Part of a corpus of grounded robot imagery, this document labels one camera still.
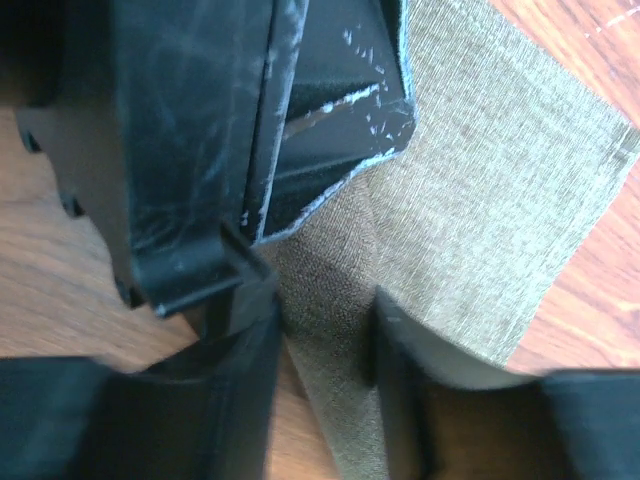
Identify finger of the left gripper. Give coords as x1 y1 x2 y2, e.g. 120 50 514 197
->
14 1 305 316
249 1 416 244

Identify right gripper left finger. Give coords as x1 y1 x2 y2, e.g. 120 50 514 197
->
99 279 281 479

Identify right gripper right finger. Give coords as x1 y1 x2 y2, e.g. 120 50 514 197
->
370 288 565 479

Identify brown cloth napkin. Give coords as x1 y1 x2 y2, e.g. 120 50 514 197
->
264 1 639 479

